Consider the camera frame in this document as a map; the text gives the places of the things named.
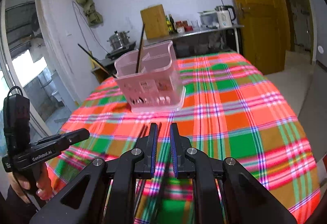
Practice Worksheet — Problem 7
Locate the wooden side shelf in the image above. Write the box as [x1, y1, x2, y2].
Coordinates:
[91, 58, 116, 84]

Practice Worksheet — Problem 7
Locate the white electric kettle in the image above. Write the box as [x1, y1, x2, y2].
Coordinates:
[215, 5, 236, 28]

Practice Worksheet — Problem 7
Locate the plaid tablecloth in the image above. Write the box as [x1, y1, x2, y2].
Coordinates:
[47, 53, 320, 223]

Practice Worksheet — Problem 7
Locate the steel kitchen table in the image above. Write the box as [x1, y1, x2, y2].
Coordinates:
[143, 25, 244, 58]

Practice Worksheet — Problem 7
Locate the induction cooker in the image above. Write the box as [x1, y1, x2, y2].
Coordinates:
[106, 41, 136, 60]

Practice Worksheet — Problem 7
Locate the wooden cutting board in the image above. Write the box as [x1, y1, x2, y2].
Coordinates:
[140, 4, 169, 40]

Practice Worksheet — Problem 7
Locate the dark sauce bottle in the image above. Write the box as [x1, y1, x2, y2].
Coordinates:
[169, 14, 177, 34]

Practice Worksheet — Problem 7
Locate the yellow wooden door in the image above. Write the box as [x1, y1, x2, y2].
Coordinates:
[234, 0, 289, 75]

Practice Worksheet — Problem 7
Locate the red lidded jar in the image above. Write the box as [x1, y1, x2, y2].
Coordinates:
[175, 20, 193, 34]

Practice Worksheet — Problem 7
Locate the pink utensil basket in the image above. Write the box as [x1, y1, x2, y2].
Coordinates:
[115, 41, 186, 113]

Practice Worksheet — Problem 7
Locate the person's left hand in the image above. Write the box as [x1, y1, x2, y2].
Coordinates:
[7, 162, 54, 204]

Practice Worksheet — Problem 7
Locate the grey refrigerator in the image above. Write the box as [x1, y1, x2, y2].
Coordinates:
[313, 0, 327, 67]

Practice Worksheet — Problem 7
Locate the steel steamer pot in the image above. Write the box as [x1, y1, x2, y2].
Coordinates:
[107, 31, 130, 50]

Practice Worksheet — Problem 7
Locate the black chopstick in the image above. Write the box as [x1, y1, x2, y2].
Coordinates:
[157, 122, 162, 137]
[138, 124, 147, 139]
[78, 44, 117, 78]
[135, 23, 145, 73]

